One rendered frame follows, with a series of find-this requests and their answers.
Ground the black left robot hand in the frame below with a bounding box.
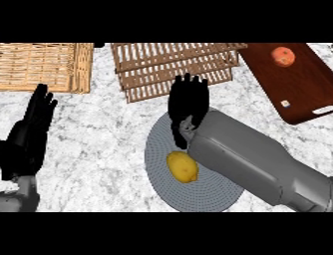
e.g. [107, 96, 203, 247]
[0, 83, 59, 182]

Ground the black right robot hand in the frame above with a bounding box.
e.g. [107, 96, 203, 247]
[166, 73, 210, 150]

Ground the wooden tiered shelf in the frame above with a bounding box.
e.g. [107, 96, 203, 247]
[110, 42, 249, 104]

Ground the yellow bell pepper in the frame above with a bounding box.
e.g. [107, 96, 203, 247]
[166, 150, 200, 184]

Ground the round grey placemat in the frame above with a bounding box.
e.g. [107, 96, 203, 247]
[144, 108, 246, 213]

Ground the square wicker basket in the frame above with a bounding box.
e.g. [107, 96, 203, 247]
[0, 42, 96, 95]

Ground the orange fruit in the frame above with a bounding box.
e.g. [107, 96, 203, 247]
[269, 46, 296, 69]

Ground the dark brown wooden tray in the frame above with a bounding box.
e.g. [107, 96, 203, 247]
[237, 42, 333, 126]

